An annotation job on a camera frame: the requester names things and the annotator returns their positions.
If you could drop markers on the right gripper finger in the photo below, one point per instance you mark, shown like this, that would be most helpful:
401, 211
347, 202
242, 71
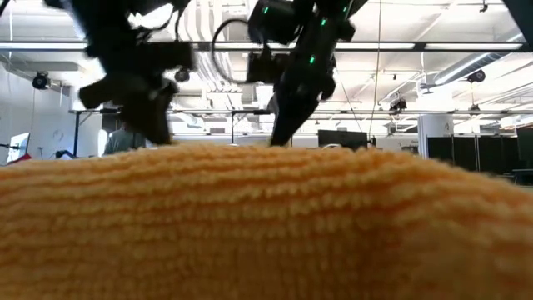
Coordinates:
291, 121

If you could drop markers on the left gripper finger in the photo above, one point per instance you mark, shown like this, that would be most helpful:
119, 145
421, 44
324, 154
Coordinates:
152, 116

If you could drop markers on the orange microfiber towel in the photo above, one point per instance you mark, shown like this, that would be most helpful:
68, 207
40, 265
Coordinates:
266, 229

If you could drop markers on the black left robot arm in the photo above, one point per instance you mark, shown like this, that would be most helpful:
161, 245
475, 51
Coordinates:
104, 21

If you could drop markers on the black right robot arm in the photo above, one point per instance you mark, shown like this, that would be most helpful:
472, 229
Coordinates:
275, 21

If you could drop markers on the standing person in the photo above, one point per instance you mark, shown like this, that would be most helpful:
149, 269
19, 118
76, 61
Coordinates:
123, 141

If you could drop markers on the black ceiling spotlight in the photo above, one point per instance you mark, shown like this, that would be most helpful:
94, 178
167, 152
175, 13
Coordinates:
41, 81
476, 76
182, 75
398, 105

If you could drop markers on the black monitor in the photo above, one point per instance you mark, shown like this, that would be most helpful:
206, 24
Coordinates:
343, 139

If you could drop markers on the monitor with white screen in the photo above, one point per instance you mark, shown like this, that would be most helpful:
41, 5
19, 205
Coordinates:
18, 146

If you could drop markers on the red bar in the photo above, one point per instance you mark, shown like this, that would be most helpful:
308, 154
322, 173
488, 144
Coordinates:
21, 159

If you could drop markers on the black partition panels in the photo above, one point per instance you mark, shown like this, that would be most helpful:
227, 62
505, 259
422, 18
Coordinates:
466, 152

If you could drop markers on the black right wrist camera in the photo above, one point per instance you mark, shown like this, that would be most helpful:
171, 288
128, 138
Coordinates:
266, 68

